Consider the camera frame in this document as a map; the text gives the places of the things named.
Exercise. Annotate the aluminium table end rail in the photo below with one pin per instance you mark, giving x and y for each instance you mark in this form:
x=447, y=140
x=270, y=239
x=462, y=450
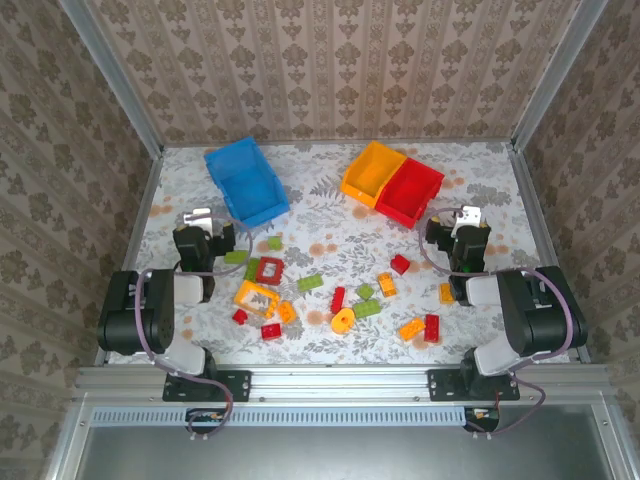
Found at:
x=350, y=143

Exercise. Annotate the aluminium frame beam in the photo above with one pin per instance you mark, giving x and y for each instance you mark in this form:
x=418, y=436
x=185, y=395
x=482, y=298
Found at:
x=612, y=440
x=67, y=440

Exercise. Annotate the small red lego brick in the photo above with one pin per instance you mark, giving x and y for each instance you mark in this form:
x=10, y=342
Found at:
x=240, y=316
x=400, y=264

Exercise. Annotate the small orange lego brick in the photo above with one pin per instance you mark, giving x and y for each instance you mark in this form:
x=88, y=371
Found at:
x=286, y=311

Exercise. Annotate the long narrow red lego brick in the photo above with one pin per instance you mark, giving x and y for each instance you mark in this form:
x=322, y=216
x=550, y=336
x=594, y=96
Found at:
x=338, y=300

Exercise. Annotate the yellow plastic bin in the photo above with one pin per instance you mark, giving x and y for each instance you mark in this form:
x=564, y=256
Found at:
x=372, y=172

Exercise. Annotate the red lego frame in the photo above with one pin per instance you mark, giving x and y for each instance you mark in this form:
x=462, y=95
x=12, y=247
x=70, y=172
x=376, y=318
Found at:
x=259, y=272

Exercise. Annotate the orange round lego piece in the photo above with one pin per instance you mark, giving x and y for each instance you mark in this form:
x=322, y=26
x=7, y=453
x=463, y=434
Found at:
x=337, y=325

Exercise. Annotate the yellow lego frame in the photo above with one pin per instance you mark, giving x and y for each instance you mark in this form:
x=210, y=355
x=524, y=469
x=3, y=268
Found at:
x=250, y=286

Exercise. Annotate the long green lego brick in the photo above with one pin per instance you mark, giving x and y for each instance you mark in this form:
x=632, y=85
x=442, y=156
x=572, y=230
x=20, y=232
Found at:
x=251, y=269

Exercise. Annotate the grey metal panel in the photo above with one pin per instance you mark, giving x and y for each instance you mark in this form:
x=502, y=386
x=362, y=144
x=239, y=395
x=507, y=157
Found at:
x=340, y=455

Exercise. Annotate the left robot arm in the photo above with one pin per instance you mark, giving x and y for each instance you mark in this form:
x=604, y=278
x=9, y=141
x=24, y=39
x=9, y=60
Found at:
x=125, y=315

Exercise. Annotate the red plastic bin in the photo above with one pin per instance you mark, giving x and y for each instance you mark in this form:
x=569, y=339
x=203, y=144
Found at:
x=410, y=192

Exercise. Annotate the green square lego brick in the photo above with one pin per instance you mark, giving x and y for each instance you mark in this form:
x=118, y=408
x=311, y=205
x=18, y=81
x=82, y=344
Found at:
x=274, y=243
x=365, y=291

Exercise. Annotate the aluminium mounting rail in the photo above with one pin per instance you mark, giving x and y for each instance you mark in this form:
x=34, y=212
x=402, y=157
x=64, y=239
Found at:
x=340, y=382

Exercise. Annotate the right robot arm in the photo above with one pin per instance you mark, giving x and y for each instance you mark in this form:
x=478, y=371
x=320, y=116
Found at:
x=540, y=315

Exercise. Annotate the aluminium table side rail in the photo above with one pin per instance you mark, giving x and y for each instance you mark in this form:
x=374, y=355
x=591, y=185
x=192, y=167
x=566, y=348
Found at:
x=531, y=200
x=142, y=200

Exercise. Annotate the blue plastic bin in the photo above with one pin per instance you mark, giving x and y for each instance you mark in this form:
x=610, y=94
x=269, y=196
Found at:
x=250, y=185

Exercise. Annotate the aluminium frame post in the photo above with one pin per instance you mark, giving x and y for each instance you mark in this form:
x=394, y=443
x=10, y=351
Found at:
x=115, y=75
x=557, y=75

